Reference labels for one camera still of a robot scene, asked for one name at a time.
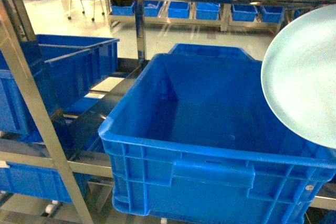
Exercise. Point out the light blue round tray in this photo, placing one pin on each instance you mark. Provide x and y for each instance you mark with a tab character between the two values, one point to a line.
298	76

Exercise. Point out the blue crate left shelf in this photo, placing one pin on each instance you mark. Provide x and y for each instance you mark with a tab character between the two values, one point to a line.
75	64

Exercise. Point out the large blue crate front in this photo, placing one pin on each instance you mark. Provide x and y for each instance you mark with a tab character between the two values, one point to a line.
194	140

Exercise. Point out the blue crate behind front crate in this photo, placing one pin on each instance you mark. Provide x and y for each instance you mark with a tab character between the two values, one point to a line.
209	50

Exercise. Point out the blue crate bottom left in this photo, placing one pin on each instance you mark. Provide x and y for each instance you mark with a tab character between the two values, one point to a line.
34	181

